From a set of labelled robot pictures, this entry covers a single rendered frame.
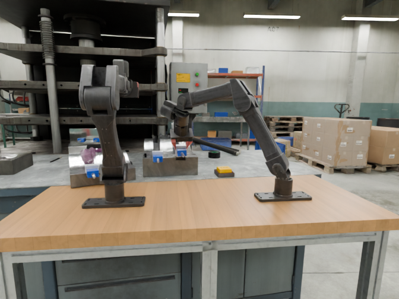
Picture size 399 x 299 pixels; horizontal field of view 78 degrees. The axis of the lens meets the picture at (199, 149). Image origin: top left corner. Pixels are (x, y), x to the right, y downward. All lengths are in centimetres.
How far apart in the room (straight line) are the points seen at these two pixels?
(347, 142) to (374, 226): 397
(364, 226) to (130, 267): 101
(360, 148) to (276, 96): 388
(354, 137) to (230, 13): 520
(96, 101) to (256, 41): 772
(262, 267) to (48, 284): 106
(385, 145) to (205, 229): 488
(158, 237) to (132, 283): 74
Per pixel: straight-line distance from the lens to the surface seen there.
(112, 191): 86
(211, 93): 98
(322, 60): 888
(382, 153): 544
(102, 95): 70
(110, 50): 203
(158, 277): 143
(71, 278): 144
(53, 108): 202
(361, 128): 498
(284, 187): 93
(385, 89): 992
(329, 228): 85
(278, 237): 82
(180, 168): 118
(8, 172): 146
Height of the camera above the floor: 113
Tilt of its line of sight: 10 degrees down
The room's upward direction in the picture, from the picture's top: 1 degrees clockwise
